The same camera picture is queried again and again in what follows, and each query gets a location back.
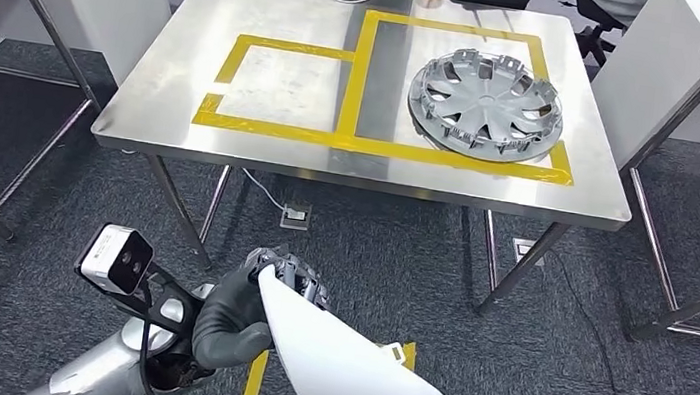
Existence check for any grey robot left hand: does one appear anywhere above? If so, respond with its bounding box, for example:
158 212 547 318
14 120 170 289
188 239 337 384

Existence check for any white plastic shell part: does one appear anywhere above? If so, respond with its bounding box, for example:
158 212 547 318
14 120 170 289
242 263 466 395

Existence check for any stainless steel workbench table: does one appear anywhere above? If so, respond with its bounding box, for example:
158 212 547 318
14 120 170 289
74 0 657 333

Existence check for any yellow floor tape square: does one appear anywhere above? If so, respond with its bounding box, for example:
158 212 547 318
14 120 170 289
238 322 424 395

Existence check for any floor socket box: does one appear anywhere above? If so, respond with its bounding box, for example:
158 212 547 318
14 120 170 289
279 200 314 233
509 237 547 269

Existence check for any small yellow tape rectangle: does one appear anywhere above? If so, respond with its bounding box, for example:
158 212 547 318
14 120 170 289
189 28 359 150

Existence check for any large yellow tape rectangle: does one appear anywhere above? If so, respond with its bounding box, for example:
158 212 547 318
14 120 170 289
331 6 593 188

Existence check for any grey wheel hubcap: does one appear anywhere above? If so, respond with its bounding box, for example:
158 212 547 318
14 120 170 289
400 41 572 171

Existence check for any black office chair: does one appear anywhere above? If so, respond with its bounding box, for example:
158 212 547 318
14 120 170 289
556 0 622 70

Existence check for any person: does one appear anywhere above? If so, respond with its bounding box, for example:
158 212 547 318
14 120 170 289
581 0 652 31

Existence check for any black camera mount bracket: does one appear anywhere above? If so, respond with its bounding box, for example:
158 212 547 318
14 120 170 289
67 255 209 340

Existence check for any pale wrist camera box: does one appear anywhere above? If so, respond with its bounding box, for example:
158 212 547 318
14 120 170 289
76 220 159 300

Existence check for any white plug cable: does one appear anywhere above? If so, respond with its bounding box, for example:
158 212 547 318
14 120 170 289
236 167 295 214

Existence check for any black floor cable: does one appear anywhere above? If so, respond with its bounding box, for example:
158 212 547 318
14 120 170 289
528 246 693 395

